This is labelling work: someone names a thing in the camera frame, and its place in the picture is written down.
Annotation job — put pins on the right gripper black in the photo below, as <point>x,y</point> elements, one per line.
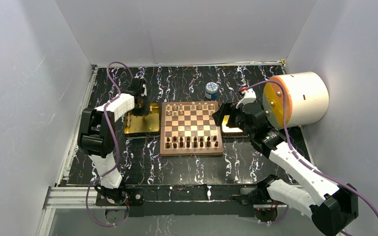
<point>230,109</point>

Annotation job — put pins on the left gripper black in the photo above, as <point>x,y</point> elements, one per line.
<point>144,111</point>

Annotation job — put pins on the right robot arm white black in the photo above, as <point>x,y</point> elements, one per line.
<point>330,206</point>

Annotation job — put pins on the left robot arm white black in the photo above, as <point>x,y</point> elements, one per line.
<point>97,137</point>

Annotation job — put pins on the wooden chess board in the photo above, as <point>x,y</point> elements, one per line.
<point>193,123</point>

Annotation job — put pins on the left gold tin tray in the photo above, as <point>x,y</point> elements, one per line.
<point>144,126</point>

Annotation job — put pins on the gold tin tray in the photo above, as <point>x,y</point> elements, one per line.
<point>144,126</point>
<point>229,126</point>

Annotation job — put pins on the right gold tin tray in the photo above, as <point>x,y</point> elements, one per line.
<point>229,126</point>

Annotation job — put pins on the blue white small jar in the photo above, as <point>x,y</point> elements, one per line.
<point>211,90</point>

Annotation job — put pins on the white cylinder orange lid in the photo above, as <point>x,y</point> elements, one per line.
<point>307,99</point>

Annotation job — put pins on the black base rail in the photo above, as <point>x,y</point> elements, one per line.
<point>242,200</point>

